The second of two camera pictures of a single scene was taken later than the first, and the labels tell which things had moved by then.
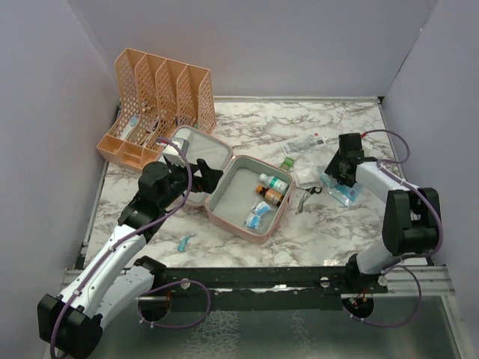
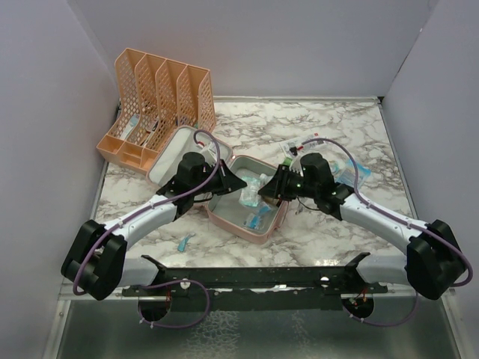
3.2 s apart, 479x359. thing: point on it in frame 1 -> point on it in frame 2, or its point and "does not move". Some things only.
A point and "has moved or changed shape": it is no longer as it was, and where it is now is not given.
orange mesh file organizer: x=155 y=96 does not move
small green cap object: x=287 y=163 does not move
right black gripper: x=333 y=170 -> x=278 y=186
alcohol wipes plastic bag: x=253 y=221 does not move
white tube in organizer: x=132 y=122 does not move
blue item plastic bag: x=346 y=194 has moved or changed shape
